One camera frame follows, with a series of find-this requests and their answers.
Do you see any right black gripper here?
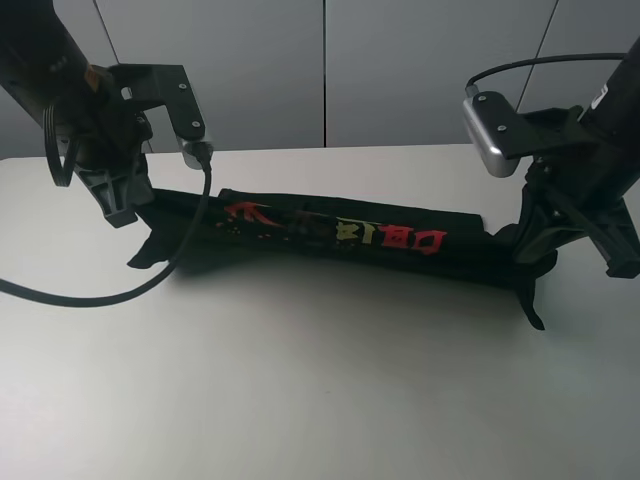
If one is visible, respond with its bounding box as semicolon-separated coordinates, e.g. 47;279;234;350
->
514;104;640;279

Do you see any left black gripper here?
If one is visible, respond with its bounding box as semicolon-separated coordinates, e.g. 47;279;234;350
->
44;62;206;228

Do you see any black printed t-shirt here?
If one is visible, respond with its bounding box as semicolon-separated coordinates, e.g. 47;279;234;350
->
126;186;558;331

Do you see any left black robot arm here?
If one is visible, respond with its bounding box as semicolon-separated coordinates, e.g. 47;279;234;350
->
1;1;213;228

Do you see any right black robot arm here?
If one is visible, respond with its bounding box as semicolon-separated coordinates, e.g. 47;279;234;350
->
514;47;639;278

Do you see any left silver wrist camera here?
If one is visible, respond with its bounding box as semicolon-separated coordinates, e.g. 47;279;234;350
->
180;140;214;170

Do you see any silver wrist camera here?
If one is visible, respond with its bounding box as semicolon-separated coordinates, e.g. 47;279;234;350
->
462;84;520;178
180;140;214;170

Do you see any left black camera cable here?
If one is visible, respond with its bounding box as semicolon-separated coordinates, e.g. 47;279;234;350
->
0;141;216;307

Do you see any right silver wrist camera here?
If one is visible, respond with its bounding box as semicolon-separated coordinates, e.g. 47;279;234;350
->
462;84;520;178

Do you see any right black cable bundle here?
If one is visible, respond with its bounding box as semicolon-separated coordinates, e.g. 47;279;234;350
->
464;51;629;99

